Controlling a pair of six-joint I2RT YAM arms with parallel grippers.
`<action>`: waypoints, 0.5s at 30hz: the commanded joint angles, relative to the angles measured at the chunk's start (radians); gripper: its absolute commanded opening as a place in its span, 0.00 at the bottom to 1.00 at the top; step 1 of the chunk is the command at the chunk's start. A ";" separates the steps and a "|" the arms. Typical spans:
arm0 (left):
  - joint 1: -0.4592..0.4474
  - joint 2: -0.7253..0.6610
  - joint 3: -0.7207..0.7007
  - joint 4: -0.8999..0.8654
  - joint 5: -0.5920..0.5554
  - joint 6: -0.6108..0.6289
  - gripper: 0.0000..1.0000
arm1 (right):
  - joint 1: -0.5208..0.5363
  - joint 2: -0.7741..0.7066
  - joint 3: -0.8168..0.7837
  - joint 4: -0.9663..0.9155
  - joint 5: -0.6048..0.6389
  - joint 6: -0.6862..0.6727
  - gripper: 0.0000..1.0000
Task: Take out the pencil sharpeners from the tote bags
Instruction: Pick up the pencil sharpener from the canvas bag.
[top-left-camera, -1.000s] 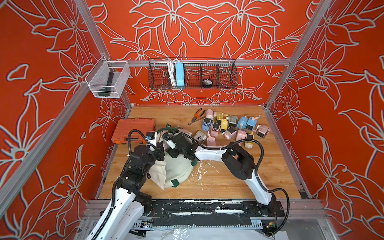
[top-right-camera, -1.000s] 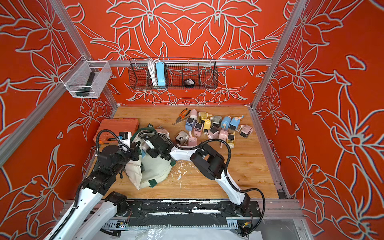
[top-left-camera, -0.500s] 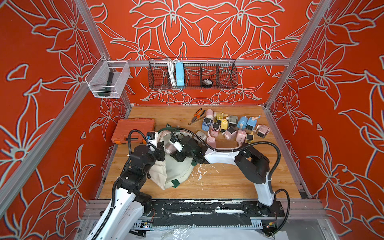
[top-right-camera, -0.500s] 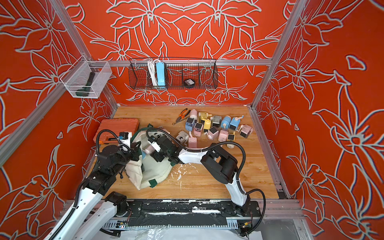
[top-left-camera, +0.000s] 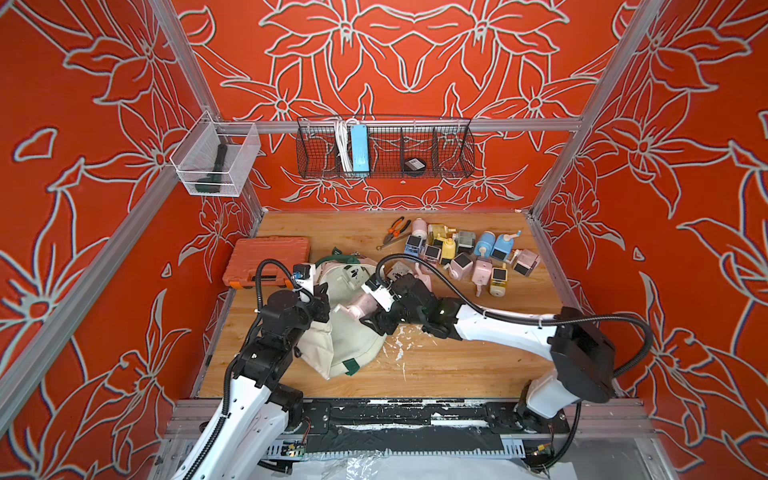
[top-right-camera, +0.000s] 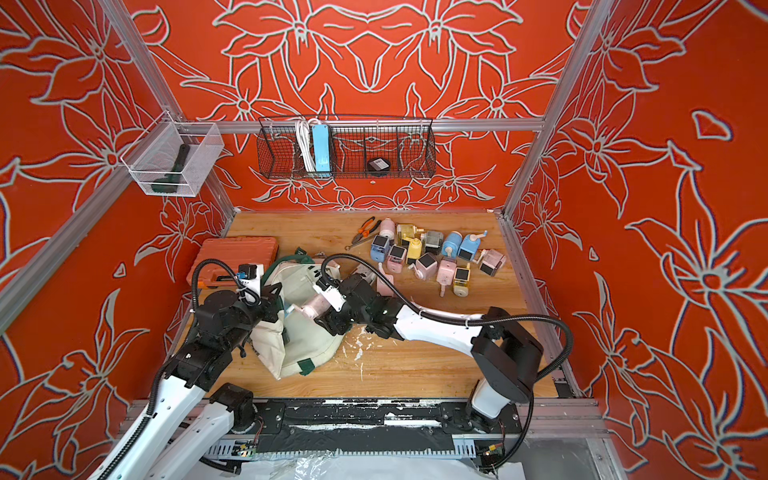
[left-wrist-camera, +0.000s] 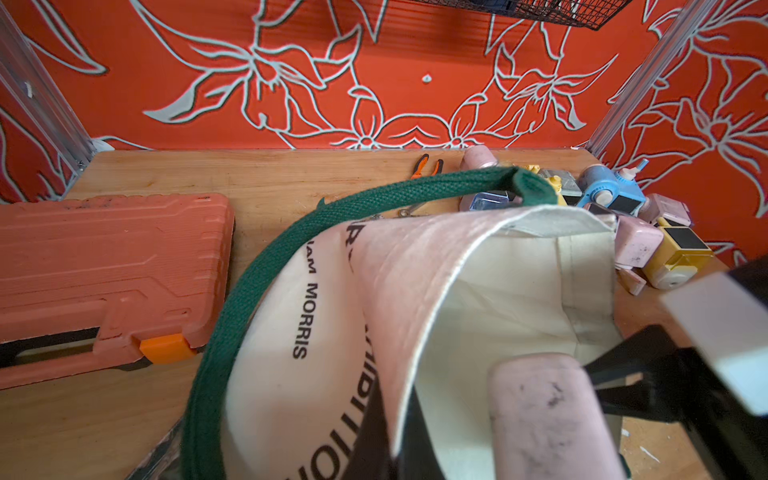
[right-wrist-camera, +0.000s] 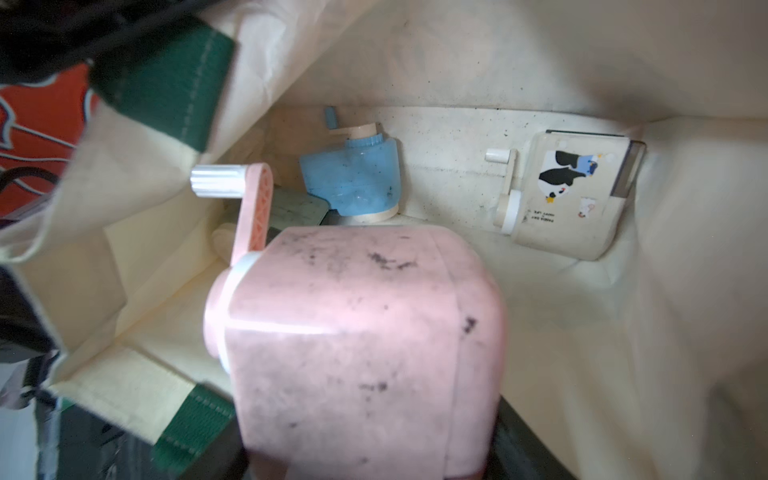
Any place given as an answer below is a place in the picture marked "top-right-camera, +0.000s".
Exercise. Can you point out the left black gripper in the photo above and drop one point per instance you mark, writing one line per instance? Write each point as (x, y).
(268, 301)

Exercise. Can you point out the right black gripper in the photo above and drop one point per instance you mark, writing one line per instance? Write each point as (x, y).
(339, 313)

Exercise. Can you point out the pink square pencil sharpener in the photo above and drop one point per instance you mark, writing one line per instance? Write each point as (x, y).
(382, 288)

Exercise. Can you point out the grey white pencil sharpener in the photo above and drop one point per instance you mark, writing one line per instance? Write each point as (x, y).
(366, 273)

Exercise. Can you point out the cream tote bag green handles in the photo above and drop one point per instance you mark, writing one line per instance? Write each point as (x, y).
(294, 345)

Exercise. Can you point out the blue grey square sharpener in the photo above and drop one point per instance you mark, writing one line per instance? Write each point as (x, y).
(380, 248)

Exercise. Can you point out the pink cube sharpener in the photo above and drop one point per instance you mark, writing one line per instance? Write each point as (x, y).
(425, 267)

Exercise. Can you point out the yellow tall pencil sharpener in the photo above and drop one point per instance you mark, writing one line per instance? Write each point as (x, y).
(414, 250)

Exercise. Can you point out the grey clear pencil sharpener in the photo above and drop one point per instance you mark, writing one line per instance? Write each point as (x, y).
(432, 242)

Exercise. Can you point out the yellow black square sharpener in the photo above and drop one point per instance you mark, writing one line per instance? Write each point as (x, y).
(460, 285)

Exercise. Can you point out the blue crank pencil sharpener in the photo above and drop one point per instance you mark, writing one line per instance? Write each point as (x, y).
(470, 245)

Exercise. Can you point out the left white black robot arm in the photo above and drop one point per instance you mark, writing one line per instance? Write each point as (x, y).
(186, 414)

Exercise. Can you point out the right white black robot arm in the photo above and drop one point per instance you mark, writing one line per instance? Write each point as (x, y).
(507, 355)

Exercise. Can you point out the orange plastic tool case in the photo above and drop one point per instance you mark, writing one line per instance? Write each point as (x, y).
(234, 251)

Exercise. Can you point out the light blue box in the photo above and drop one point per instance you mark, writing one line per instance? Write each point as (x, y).
(321, 145)

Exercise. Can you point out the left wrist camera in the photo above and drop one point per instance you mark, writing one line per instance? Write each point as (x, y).
(250, 279)

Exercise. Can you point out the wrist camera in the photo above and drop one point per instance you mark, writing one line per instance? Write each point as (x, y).
(250, 279)
(331, 294)

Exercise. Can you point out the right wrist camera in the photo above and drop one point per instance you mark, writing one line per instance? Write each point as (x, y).
(331, 294)

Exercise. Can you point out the orange handled pliers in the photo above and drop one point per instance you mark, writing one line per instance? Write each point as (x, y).
(365, 232)

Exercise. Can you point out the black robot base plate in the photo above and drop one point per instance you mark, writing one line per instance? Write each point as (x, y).
(435, 428)

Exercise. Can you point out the black wire wall basket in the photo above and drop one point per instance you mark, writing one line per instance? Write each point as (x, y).
(285, 146)

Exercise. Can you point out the clear acrylic wall bin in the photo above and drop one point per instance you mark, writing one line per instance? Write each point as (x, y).
(154, 150)

